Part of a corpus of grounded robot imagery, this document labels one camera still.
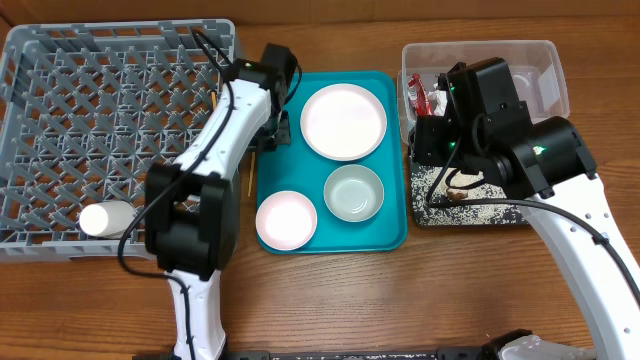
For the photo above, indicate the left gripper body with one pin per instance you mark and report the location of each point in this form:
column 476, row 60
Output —
column 276, row 130

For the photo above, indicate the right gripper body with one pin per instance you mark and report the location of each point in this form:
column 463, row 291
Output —
column 436, row 137

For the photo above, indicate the wooden chopstick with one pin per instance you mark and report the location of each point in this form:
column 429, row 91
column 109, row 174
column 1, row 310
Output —
column 214, row 100
column 251, row 174

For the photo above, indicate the red snack wrapper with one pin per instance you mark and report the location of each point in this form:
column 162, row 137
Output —
column 418, row 96

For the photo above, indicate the white rice pile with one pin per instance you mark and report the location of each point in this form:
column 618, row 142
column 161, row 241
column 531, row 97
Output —
column 470, row 210

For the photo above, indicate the brown food piece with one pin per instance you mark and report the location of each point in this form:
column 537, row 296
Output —
column 456, row 194

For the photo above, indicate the grey bowl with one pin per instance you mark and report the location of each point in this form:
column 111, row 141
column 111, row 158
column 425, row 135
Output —
column 353, row 193

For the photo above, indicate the white paper cup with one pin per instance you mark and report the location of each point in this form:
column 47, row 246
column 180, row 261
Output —
column 106, row 219

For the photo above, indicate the white tissue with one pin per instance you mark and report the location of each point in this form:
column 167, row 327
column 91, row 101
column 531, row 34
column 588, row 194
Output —
column 437, row 100

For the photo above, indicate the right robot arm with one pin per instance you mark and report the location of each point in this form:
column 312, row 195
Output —
column 548, row 172

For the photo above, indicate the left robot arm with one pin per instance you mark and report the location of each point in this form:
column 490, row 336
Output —
column 193, row 222

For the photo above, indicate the black tray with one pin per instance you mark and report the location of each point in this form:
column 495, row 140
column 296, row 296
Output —
column 465, row 212

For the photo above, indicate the white round plate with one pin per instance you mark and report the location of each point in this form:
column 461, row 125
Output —
column 343, row 122

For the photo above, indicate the teal serving tray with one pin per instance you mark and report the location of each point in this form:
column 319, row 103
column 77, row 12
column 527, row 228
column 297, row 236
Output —
column 296, row 167

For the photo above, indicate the pink-white small bowl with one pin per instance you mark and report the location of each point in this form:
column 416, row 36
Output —
column 286, row 220

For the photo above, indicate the clear plastic bin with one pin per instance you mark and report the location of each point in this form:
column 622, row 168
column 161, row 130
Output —
column 534, row 65

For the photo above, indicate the grey dish rack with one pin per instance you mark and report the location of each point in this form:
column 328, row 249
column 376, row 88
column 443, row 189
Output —
column 87, row 108

